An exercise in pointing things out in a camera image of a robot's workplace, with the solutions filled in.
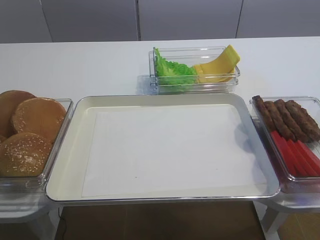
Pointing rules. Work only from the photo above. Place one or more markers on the white metal baking tray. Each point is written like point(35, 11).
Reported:
point(67, 177)

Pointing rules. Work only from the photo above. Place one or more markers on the red tomato slice leftmost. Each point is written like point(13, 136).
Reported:
point(287, 155)

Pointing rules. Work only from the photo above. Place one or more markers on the white paper sheet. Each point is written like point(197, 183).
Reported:
point(168, 151)

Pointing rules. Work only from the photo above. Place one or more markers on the brown patty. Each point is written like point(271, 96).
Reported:
point(280, 125)
point(263, 111)
point(290, 122)
point(307, 124)

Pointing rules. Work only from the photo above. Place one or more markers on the clear patty tomato container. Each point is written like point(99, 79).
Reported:
point(289, 183)

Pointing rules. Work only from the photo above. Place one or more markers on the flat yellow cheese slices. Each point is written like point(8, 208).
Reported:
point(214, 78)

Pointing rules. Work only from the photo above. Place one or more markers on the red tomato slice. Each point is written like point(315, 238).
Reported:
point(310, 158)
point(312, 150)
point(301, 163)
point(287, 155)

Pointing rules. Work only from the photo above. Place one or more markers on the sesame top bun front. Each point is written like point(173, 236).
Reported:
point(24, 155)

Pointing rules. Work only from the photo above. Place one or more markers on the red tomato slice front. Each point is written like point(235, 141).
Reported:
point(312, 150)

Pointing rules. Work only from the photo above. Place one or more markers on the green lettuce leaf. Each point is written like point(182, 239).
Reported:
point(172, 72)

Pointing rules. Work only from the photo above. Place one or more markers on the brown patty rightmost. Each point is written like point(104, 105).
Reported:
point(307, 124)

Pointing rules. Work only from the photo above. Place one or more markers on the plain bun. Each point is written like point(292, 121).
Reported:
point(9, 100)
point(42, 116)

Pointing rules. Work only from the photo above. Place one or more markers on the upright yellow cheese slice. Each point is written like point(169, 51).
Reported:
point(223, 64)

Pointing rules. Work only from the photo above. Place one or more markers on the brown patty leftmost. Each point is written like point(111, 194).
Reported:
point(263, 111)

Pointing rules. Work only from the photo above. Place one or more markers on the clear lettuce cheese container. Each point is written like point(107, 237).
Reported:
point(191, 56)

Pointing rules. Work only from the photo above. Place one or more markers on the clear bun container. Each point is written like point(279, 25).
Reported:
point(36, 184)

